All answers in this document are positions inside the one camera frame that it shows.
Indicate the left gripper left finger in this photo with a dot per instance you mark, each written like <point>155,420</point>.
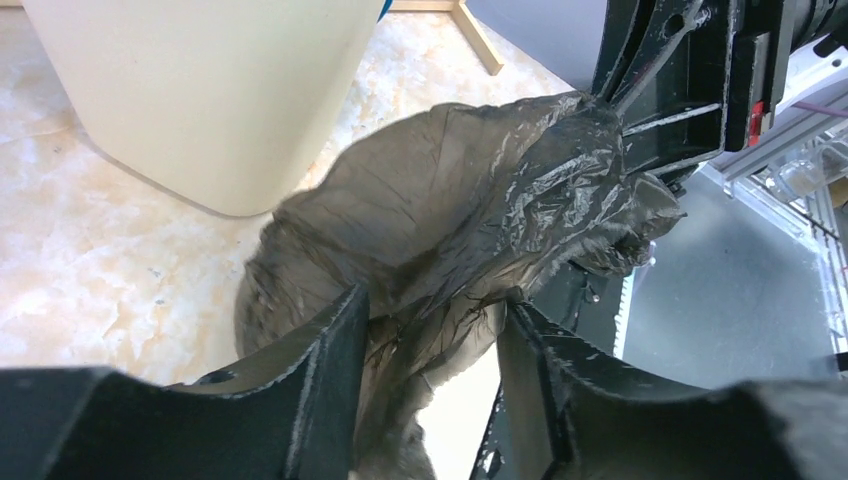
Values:
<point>288,411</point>

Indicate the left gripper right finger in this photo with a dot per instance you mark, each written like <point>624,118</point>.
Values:
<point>567,410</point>

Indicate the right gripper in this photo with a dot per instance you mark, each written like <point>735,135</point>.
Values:
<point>692,79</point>

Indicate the dark translucent trash bag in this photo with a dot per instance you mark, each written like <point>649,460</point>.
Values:
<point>442,216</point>

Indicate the cream plastic trash bin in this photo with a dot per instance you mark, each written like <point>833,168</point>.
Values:
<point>225,103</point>

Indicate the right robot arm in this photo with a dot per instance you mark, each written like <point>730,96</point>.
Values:
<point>815,40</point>

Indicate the wooden clothes rack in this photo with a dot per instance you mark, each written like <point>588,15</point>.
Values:
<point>466,22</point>

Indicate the blue t-shirt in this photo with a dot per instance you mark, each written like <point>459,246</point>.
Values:
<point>385,9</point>

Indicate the white comb cable tray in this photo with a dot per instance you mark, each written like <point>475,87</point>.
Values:
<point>629,286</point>

